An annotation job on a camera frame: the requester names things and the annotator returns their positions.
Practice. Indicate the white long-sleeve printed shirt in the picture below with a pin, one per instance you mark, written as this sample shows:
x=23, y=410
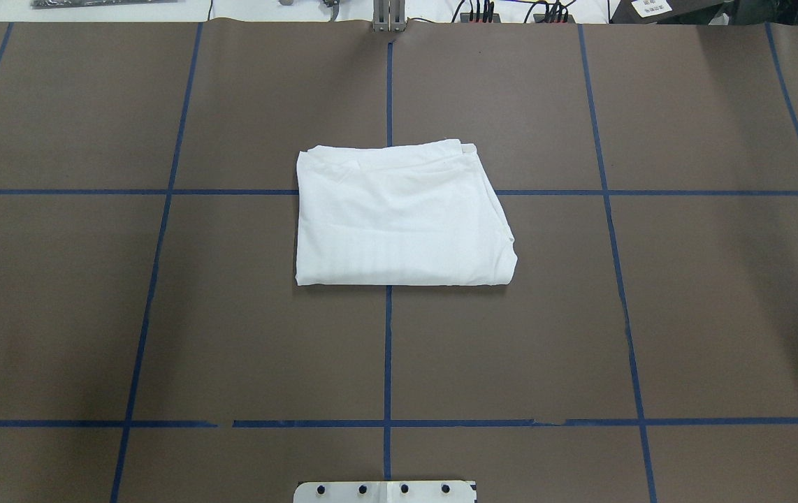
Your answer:
x=414, y=215

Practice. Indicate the aluminium frame post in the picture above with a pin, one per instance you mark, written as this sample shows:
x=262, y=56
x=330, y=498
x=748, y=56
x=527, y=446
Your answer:
x=389, y=16

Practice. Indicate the white mounting plate with holes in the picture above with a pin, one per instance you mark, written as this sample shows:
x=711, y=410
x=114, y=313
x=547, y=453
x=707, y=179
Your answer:
x=387, y=491

